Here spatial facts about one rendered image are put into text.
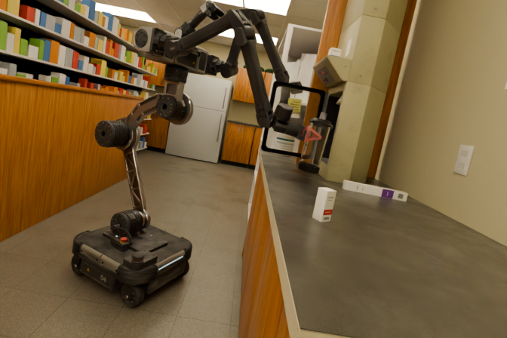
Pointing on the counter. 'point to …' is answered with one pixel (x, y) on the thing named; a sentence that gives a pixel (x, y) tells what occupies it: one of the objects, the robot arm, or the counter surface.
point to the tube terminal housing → (361, 97)
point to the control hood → (339, 69)
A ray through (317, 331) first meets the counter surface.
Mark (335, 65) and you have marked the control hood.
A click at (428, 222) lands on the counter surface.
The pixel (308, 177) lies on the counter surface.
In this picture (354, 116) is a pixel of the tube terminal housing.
